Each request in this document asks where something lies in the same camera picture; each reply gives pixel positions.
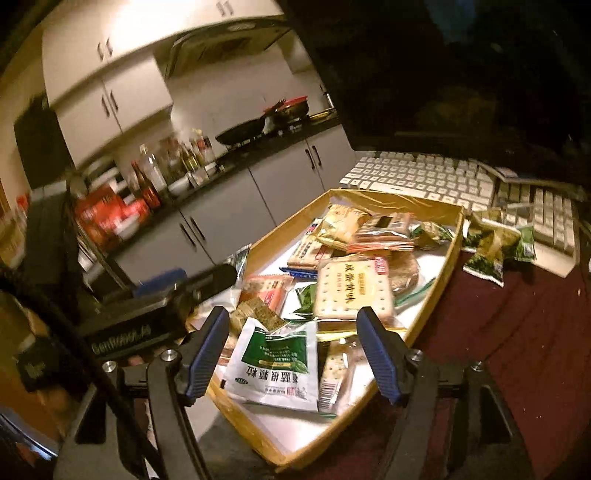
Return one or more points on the white keyboard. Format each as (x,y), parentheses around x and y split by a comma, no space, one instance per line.
(415,177)

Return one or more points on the red striped snack packet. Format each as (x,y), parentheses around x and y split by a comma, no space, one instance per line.
(383,233)

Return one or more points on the row of seasoning bottles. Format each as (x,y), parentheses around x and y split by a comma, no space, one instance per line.
(189,154)

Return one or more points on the small cracker packet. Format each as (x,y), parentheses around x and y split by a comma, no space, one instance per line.
(337,374)

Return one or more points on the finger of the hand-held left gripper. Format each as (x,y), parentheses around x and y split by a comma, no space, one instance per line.
(212,277)
(159,282)

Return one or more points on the black kitchen counter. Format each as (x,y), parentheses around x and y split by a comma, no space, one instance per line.
(231,157)

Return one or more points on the cardboard box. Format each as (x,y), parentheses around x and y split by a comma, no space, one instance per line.
(300,438)

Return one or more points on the black frying pan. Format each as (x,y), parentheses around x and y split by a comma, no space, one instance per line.
(242,129)

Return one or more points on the clear oil bottle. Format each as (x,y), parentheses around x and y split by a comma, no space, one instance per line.
(152,175)

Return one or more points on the green white snack packet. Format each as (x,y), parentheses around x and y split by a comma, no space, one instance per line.
(241,263)

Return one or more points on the gold snack packet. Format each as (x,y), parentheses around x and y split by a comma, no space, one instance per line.
(341,224)

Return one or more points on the black monitor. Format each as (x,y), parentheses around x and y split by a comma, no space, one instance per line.
(438,69)

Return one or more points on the black appliance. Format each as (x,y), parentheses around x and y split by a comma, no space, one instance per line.
(41,138)

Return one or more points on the grey lower cabinets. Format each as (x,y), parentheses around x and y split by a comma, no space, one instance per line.
(277,184)

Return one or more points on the dark green seaweed packet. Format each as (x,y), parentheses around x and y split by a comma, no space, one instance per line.
(524,242)
(485,263)

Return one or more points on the beige keyboard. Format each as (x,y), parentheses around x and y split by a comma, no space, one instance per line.
(540,217)

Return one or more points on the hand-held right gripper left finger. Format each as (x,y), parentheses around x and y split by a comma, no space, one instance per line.
(207,355)

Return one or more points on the range hood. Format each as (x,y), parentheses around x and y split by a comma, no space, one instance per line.
(221,44)

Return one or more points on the dark sauce bottle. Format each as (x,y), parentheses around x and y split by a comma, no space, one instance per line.
(143,191)

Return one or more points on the red packages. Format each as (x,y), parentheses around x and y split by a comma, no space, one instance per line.
(108,214)

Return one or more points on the seaweed cracker packet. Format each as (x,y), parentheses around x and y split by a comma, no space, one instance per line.
(256,316)

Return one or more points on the red cracker packet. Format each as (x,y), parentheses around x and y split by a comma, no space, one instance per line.
(268,290)

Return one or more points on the pot with red lid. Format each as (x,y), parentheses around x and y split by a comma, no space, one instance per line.
(288,108)

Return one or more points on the white upper cabinets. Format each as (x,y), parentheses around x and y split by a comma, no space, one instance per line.
(106,60)

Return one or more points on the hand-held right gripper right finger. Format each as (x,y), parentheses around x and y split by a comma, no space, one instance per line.
(378,355)

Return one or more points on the blue edged cracker packet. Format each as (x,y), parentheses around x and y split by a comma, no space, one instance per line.
(307,251)

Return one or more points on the light green snack packet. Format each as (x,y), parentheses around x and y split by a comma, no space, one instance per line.
(434,230)

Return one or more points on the round rice cake packet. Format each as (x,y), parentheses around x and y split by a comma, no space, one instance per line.
(408,274)

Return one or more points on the white green sachet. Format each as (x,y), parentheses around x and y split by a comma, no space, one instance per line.
(277,369)

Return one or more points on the large square cracker packet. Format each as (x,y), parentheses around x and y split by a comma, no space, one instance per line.
(355,290)

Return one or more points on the small green packet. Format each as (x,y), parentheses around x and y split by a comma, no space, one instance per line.
(304,300)

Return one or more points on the dark red cloth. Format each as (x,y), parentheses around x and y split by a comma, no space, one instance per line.
(508,346)

